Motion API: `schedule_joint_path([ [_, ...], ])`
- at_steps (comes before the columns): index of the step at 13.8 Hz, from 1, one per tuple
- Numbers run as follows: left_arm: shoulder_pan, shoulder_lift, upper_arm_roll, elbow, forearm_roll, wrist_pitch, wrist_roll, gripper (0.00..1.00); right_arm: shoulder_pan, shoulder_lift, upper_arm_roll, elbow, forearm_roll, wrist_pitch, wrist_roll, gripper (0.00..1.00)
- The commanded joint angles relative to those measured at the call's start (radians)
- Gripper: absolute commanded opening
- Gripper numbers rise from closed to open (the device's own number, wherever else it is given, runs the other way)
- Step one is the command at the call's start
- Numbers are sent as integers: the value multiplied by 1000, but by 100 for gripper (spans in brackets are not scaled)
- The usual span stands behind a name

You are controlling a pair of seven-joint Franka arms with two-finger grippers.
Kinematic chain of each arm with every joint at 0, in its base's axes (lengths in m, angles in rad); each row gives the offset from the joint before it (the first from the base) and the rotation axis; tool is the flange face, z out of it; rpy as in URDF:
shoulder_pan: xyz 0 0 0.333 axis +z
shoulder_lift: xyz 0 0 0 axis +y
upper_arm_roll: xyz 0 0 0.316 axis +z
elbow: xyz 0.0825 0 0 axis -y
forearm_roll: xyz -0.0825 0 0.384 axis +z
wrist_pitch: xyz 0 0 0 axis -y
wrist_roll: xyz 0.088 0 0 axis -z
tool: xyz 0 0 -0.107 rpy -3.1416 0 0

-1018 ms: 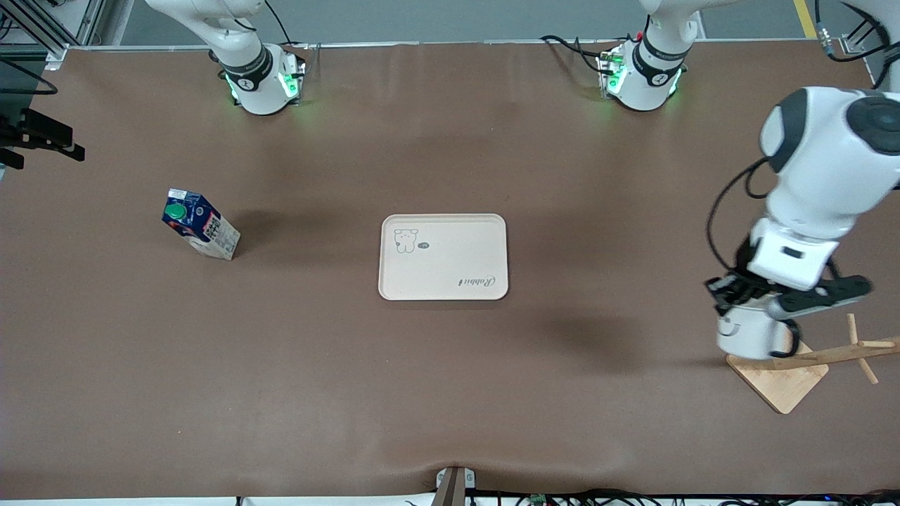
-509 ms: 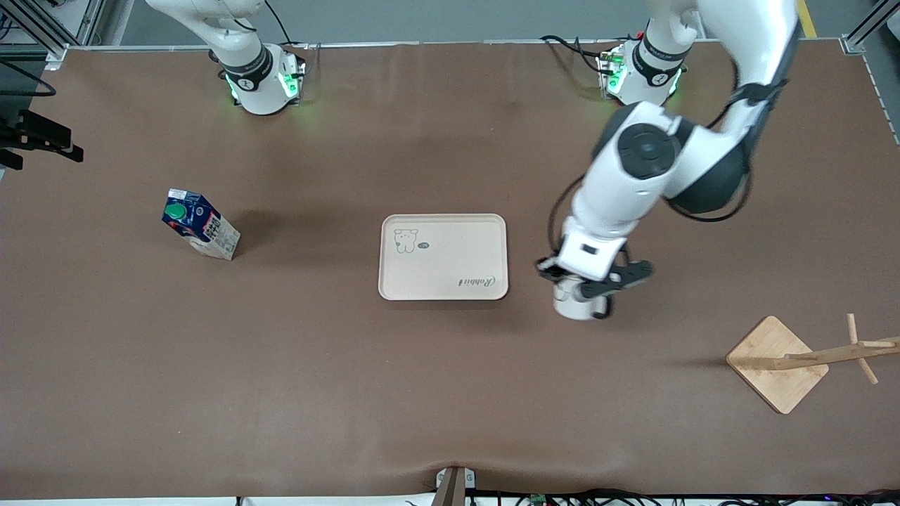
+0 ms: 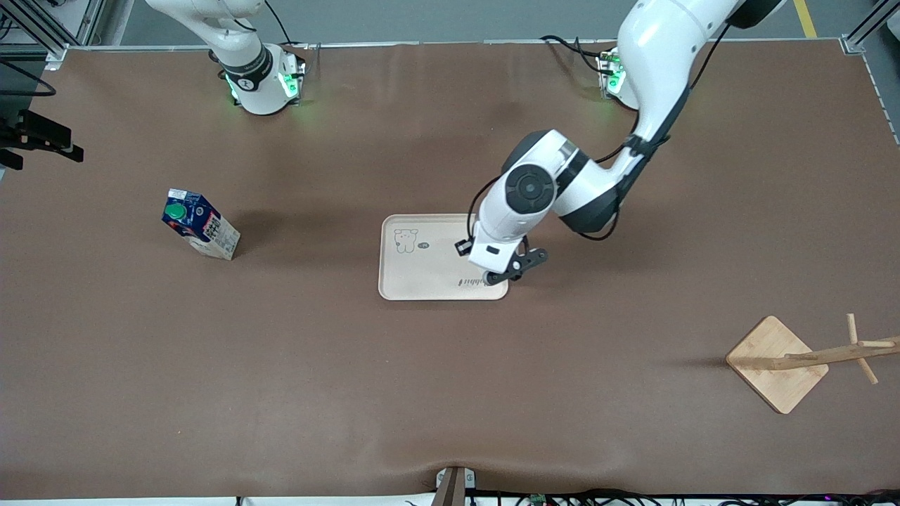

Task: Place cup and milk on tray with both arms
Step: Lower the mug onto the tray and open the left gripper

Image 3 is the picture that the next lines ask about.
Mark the aluminium frame post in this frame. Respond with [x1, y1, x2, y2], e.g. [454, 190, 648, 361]
[0, 0, 106, 71]
[840, 0, 900, 57]

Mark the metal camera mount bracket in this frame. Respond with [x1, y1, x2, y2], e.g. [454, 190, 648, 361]
[430, 465, 477, 506]

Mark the brown table mat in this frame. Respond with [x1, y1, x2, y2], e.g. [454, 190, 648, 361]
[0, 39, 900, 501]

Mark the wooden cup stand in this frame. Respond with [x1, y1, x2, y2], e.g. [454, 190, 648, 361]
[726, 313, 900, 415]

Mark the blue milk carton green cap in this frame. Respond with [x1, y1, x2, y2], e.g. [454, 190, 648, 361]
[161, 188, 241, 261]

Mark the beige plastic tray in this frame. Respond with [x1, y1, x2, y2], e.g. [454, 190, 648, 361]
[378, 214, 509, 301]

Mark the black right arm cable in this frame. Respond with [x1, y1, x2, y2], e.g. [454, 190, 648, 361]
[0, 60, 58, 98]

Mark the black cable at arm base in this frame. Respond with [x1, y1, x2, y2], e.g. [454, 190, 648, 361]
[264, 0, 310, 50]
[540, 34, 612, 79]

